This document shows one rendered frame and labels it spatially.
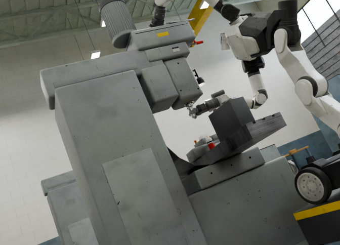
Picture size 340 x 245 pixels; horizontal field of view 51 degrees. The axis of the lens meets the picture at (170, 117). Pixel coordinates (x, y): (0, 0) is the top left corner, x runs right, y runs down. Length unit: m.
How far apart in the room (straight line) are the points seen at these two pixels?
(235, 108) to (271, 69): 10.06
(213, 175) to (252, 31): 0.95
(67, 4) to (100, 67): 7.12
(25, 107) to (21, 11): 2.26
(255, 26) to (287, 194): 1.10
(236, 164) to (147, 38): 1.04
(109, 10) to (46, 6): 6.73
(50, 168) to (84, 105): 6.86
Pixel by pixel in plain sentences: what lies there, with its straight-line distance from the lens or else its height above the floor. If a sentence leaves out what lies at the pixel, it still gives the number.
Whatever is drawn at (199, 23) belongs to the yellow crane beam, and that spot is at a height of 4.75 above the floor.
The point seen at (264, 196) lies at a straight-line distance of 2.37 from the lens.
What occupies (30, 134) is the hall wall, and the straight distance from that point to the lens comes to 9.16.
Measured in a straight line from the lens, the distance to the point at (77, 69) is 2.34.
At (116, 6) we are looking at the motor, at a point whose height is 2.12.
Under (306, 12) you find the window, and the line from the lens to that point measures 11.70.
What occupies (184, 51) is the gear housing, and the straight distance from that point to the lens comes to 2.56.
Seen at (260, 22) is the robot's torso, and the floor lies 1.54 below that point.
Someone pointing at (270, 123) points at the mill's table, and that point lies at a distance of 1.90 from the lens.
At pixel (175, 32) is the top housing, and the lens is 2.62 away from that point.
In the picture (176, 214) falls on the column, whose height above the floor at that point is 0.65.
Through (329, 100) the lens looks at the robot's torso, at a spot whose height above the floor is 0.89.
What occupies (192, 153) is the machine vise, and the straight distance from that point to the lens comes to 2.36.
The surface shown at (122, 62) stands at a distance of 2.40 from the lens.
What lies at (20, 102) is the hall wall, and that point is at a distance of 9.48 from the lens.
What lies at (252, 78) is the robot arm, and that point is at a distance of 2.63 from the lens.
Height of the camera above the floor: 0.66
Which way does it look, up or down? 14 degrees up
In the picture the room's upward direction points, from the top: 24 degrees counter-clockwise
